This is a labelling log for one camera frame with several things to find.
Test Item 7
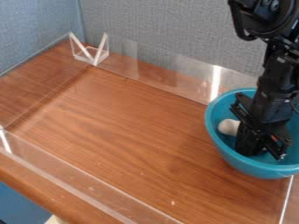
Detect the clear acrylic barrier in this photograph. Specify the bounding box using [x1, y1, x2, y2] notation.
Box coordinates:
[0, 37, 299, 224]

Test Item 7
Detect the white toy mushroom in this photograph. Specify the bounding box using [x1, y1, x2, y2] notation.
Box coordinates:
[218, 119, 241, 137]

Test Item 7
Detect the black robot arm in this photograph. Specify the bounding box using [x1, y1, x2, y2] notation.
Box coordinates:
[229, 0, 299, 160]

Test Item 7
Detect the blue plastic bowl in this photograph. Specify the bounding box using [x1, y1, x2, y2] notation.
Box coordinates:
[205, 87, 299, 179]

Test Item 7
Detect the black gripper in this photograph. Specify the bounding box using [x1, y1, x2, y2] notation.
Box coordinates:
[230, 76, 299, 160]

